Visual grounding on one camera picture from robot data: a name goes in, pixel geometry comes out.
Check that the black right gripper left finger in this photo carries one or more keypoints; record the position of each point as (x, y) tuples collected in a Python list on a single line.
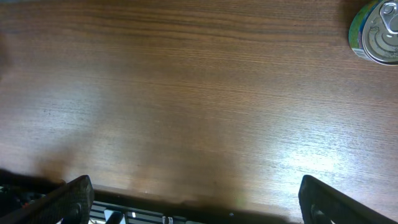
[(38, 200)]

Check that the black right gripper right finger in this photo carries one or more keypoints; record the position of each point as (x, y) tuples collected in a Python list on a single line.
[(320, 203)]

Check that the silver tin can green label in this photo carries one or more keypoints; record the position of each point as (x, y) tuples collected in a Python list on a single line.
[(373, 32)]

